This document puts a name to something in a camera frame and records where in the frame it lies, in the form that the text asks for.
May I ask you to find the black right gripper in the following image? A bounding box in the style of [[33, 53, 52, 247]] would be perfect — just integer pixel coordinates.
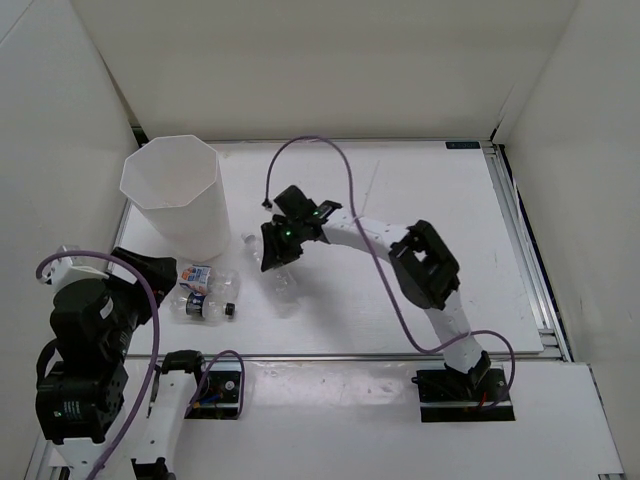
[[262, 218, 307, 271]]

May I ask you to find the clear plastic bottle no label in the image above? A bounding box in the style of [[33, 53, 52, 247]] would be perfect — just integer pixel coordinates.
[[241, 233, 299, 318]]

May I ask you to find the black cap dark label bottle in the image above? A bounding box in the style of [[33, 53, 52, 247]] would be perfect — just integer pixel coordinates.
[[170, 292, 236, 325]]

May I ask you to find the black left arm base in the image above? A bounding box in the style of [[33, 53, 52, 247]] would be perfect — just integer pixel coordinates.
[[184, 359, 245, 420]]

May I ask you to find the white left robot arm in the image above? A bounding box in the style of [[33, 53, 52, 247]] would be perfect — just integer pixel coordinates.
[[35, 246, 210, 479]]

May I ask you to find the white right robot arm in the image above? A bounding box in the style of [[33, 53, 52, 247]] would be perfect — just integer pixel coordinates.
[[261, 185, 491, 400]]

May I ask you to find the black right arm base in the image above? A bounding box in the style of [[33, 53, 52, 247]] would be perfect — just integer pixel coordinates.
[[411, 368, 516, 423]]

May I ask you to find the white octagonal plastic bin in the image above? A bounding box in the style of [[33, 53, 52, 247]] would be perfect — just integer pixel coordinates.
[[120, 135, 231, 261]]

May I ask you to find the orange blue label bottle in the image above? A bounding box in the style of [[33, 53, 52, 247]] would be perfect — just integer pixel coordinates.
[[178, 264, 240, 297]]

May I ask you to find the blue label sticker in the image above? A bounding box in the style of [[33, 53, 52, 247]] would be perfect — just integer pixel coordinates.
[[445, 141, 481, 150]]

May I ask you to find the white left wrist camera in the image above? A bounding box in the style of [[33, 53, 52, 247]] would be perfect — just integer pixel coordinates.
[[36, 245, 108, 292]]

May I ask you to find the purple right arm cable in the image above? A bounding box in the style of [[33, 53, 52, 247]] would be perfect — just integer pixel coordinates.
[[262, 135, 516, 409]]

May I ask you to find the aluminium frame rail right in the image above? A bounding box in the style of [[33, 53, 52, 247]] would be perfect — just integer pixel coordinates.
[[482, 142, 574, 362]]

